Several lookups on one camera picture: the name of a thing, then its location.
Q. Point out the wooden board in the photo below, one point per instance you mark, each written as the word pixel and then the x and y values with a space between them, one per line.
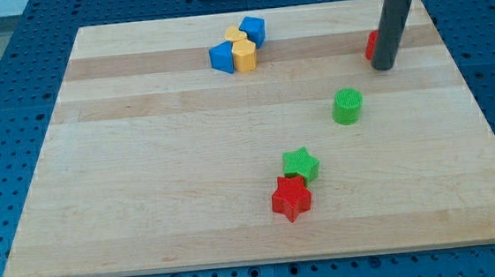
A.
pixel 153 162

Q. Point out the green star block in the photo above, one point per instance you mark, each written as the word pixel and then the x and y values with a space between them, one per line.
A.
pixel 301 163

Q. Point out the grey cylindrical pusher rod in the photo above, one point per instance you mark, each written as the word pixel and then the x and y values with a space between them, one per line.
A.
pixel 392 22

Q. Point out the red circle block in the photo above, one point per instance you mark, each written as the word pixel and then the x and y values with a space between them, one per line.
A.
pixel 371 43

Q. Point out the green cylinder block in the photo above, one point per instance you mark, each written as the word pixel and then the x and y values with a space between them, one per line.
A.
pixel 347 105

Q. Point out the yellow heart block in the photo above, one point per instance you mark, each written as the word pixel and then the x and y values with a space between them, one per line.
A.
pixel 234 34

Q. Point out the blue wedge block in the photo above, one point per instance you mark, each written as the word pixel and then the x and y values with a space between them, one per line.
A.
pixel 221 57

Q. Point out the red star block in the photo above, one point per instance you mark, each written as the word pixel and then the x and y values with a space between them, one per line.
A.
pixel 291 197

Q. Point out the blue cube block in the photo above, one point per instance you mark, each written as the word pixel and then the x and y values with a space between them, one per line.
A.
pixel 255 29

